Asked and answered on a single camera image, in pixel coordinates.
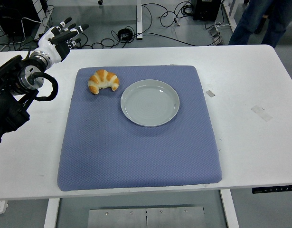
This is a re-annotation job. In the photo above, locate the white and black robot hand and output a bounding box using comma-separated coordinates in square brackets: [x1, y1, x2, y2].
[38, 16, 90, 65]

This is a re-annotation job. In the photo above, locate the golden croissant bread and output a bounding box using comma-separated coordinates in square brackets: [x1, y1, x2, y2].
[88, 69, 120, 95]

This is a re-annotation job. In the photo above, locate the white desk leg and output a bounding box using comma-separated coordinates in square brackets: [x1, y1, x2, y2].
[135, 0, 144, 40]
[221, 0, 238, 33]
[33, 0, 51, 41]

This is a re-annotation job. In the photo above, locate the black computer case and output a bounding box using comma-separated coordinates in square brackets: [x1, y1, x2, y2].
[0, 0, 41, 38]

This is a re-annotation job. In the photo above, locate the round grey plate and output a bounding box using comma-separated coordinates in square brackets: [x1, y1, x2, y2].
[120, 79, 180, 128]

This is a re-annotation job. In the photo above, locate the blue quilted mat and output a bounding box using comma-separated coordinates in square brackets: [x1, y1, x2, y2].
[57, 65, 224, 192]

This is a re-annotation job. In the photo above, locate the black equipment box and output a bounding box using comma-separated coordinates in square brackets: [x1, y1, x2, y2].
[192, 0, 223, 21]

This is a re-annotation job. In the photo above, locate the grey metal foot pedal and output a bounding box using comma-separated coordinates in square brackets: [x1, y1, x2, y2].
[208, 25, 224, 46]

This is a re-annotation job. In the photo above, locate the white table leg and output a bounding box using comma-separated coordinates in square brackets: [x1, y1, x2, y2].
[220, 190, 240, 228]
[43, 198, 61, 228]

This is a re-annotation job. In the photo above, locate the grey metal plate with screws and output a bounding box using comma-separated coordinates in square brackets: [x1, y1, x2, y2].
[87, 206, 206, 228]

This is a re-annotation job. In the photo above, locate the person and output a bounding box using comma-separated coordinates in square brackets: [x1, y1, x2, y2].
[228, 0, 292, 48]

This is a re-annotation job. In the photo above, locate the translucent tape piece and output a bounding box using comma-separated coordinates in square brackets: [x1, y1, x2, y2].
[251, 105, 273, 123]

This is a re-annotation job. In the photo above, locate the black table control panel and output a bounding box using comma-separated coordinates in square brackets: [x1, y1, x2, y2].
[252, 186, 292, 195]

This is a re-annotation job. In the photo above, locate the white floor cable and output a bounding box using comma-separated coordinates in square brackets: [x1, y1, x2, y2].
[21, 17, 51, 30]

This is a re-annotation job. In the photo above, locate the coiled black cable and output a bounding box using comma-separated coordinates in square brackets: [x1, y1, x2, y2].
[117, 28, 134, 41]

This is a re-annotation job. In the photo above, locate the looped black floor cable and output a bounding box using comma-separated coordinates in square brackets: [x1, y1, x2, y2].
[159, 0, 194, 28]

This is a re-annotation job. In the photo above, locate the long black floor cable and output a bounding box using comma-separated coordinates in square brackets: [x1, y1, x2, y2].
[142, 32, 220, 47]

